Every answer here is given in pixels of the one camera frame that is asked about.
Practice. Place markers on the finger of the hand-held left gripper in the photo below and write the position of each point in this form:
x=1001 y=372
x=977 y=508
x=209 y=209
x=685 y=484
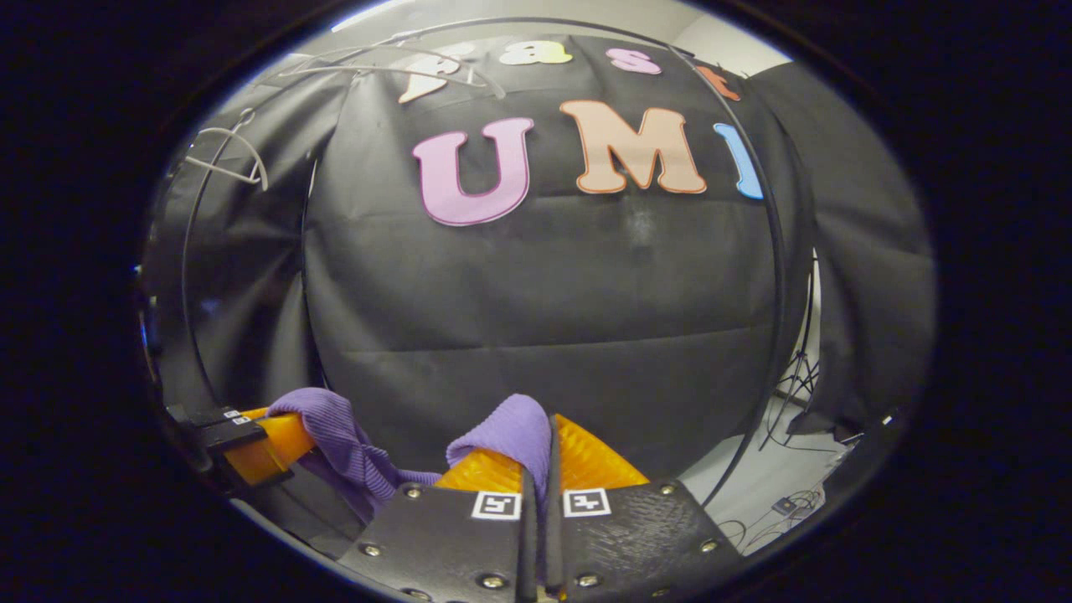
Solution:
x=260 y=448

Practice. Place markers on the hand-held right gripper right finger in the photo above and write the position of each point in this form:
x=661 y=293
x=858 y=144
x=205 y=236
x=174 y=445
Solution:
x=554 y=536

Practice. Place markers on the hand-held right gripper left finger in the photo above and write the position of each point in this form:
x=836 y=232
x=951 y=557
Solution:
x=528 y=544

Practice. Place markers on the purple ribbed shirt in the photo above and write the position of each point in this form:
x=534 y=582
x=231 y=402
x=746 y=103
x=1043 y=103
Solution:
x=343 y=435

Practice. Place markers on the white plastic clothes hanger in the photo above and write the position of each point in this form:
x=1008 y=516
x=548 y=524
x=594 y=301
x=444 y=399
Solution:
x=435 y=71
x=261 y=172

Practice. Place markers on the small black floor device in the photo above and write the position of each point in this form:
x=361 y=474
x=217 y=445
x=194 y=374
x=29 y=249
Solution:
x=784 y=506

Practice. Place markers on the black backdrop cloth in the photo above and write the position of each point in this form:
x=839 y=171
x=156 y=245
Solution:
x=544 y=293

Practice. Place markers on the black tripod stand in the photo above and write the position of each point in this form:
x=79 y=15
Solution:
x=800 y=377

